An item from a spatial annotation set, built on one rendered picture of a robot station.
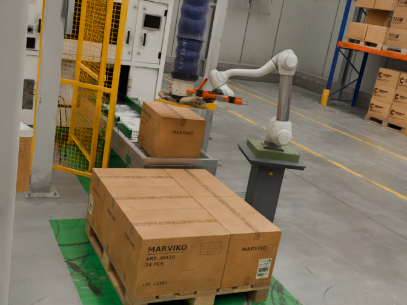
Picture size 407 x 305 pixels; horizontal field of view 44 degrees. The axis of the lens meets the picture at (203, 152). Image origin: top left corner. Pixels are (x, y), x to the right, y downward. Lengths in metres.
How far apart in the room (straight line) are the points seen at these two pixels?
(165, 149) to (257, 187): 0.86
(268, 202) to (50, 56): 2.25
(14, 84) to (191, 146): 3.88
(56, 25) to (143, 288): 2.38
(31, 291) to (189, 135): 1.84
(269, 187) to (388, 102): 7.80
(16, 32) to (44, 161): 4.23
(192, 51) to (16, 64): 3.59
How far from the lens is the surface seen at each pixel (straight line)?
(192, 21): 4.14
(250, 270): 3.52
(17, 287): 3.54
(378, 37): 12.43
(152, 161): 4.27
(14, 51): 0.60
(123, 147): 4.76
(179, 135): 4.37
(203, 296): 3.44
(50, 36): 4.55
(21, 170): 3.27
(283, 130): 4.16
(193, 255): 3.23
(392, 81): 12.01
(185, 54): 4.13
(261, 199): 4.51
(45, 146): 4.75
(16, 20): 0.59
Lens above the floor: 1.90
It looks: 16 degrees down
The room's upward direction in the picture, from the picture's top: 10 degrees clockwise
